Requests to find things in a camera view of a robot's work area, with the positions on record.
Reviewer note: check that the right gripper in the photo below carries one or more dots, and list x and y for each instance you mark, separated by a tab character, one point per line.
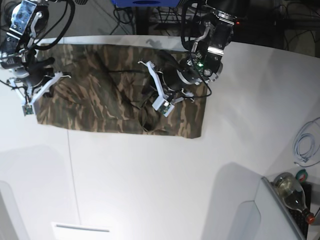
37	72

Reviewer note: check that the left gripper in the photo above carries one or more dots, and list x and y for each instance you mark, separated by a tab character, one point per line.
171	79

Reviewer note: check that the camouflage t-shirt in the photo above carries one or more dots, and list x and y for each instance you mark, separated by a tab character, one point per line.
110	91

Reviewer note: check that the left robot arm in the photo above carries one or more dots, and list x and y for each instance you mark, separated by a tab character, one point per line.
206	29

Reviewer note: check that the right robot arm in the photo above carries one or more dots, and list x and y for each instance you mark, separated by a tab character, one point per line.
18	49

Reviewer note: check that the clear plastic bottle red cap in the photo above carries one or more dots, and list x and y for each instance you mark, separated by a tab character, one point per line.
292	195

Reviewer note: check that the green tape roll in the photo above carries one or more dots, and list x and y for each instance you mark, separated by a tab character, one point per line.
302	175

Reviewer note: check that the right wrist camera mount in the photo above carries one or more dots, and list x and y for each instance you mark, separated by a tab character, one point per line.
37	92

